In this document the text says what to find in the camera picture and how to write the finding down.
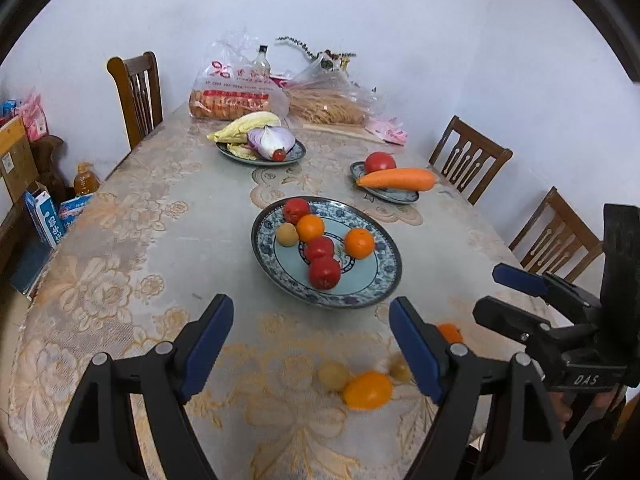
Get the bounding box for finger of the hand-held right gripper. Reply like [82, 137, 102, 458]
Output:
[492, 262, 604, 322]
[472, 296, 602, 357]

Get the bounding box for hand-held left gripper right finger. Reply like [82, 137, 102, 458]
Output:
[389, 296, 573, 480]

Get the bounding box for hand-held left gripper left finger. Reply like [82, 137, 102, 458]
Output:
[47, 293, 235, 480]

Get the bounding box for small yellow pear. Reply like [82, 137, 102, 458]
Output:
[389, 355, 413, 382]

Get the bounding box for large yellowish orange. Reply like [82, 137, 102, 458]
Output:
[342, 371, 394, 410]

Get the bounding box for large blue patterned plate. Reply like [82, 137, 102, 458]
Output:
[251, 196, 403, 308]

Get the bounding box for small red apple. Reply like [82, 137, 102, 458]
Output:
[304, 236, 336, 263]

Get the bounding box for person's right forearm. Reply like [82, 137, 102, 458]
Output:
[565, 395, 640, 480]

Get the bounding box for person's right hand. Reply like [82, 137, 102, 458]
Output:
[550, 389, 626, 433]

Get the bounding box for wooden chair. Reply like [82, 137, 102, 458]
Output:
[106, 51, 164, 151]
[429, 115, 513, 206]
[509, 186, 605, 276]

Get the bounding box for small blue plate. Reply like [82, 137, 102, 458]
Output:
[349, 161, 420, 205]
[215, 137, 307, 166]

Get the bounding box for carrot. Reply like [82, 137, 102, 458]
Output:
[356, 167, 439, 192]

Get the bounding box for red tomato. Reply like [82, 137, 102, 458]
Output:
[364, 151, 397, 175]

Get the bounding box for blue white packet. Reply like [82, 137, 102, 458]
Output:
[60, 193, 94, 227]

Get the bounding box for pink packets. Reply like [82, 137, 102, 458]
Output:
[367, 116, 408, 145]

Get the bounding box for cooking oil bottle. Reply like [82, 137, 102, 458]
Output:
[74, 161, 101, 197]

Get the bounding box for blue white milk carton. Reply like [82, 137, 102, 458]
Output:
[24, 189, 66, 250]

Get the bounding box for halved red onion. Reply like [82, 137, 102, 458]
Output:
[247, 126, 297, 160]

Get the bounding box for napa cabbage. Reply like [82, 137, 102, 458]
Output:
[207, 112, 282, 161]

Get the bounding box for bagged sliced bread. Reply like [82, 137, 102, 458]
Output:
[189, 35, 291, 121]

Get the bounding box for bagged dried noodles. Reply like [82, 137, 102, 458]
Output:
[282, 55, 376, 126]

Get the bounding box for cardboard box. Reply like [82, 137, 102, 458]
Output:
[0, 115, 41, 203]

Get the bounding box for pink snack packet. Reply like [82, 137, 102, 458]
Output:
[20, 91, 49, 142]

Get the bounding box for glass bottle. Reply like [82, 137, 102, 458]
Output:
[252, 45, 272, 78]

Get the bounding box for green leafy garland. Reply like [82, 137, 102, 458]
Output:
[275, 36, 358, 68]

